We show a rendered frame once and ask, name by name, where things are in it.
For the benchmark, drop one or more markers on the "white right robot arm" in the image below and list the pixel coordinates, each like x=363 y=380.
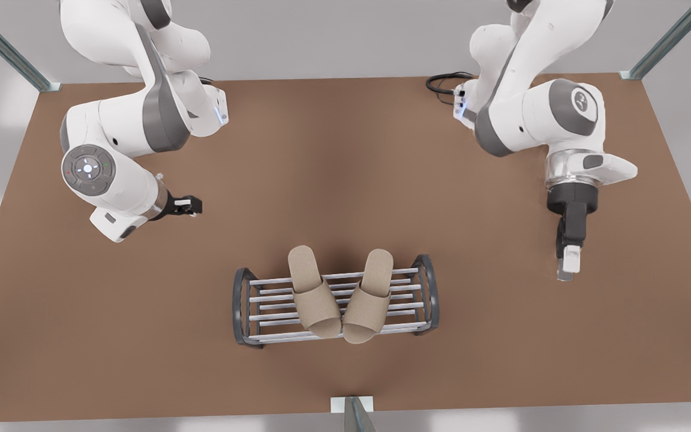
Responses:
x=123 y=120

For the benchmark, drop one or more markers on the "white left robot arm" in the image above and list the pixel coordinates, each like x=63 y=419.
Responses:
x=531 y=102

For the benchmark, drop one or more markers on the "grey metal shoe rack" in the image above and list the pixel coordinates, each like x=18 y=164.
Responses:
x=261 y=312

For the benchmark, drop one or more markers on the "beige slipper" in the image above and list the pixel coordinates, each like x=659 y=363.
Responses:
x=369 y=300
x=312 y=294

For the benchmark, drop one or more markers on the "silver frame post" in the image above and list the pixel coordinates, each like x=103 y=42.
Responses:
x=669 y=39
x=352 y=414
x=3 y=48

